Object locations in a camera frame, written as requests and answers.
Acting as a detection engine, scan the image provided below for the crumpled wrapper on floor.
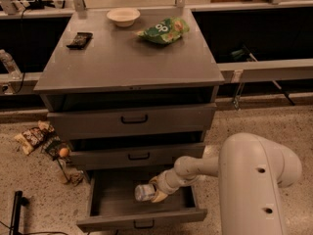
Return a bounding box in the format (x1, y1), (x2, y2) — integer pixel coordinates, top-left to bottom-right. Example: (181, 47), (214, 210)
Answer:
(69, 171), (84, 186)

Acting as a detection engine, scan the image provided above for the clear blue-label plastic bottle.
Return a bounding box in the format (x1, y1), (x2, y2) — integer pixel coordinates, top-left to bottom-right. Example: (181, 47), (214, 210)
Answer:
(134, 184), (157, 202)

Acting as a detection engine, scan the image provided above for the black stand with cable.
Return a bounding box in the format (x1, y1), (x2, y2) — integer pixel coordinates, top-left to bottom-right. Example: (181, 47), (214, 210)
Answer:
(8, 190), (67, 235)

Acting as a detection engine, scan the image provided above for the grey middle drawer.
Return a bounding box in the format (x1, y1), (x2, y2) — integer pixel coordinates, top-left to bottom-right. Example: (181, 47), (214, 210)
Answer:
(70, 143), (205, 170)

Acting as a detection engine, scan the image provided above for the clear bottle at left rail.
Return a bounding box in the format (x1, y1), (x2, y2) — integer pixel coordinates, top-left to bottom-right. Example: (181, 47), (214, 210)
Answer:
(0, 49), (22, 80)

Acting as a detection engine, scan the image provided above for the brown white snack bag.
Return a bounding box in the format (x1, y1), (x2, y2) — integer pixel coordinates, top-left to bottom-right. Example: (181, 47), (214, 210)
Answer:
(14, 120), (54, 155)

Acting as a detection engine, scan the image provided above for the clear bottle on floor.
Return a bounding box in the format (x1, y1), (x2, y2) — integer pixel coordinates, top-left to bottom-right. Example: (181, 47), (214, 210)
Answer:
(51, 160), (69, 184)

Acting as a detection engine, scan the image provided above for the dark green snack bag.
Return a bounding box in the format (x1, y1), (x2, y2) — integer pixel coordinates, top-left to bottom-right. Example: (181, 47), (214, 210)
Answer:
(41, 136), (69, 161)

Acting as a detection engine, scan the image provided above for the grey open bottom drawer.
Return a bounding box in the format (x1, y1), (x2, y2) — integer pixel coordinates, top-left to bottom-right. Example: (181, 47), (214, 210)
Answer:
(77, 165), (207, 232)

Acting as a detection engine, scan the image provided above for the small orange ball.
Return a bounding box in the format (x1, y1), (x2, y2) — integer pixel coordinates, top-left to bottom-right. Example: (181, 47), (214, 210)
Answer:
(59, 148), (69, 158)

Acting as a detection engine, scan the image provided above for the grey top drawer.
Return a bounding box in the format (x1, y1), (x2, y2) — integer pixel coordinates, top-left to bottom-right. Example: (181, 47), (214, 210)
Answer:
(48, 104), (216, 140)

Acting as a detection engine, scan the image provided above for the green chip bag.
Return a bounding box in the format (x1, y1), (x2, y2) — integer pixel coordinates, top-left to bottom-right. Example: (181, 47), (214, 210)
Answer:
(137, 17), (190, 45)

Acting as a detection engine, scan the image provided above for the grey drawer cabinet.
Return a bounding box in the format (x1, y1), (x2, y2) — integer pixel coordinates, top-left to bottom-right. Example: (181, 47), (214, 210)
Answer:
(33, 7), (226, 168)

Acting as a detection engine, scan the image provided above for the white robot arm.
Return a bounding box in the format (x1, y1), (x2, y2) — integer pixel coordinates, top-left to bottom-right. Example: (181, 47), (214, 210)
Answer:
(150, 133), (302, 235)

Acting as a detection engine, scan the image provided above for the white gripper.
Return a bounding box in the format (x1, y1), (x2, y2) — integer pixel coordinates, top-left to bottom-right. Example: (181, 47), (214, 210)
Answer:
(149, 168), (186, 203)

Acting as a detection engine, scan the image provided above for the white paper bowl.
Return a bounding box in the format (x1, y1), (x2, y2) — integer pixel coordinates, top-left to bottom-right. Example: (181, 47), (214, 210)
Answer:
(107, 8), (141, 27)

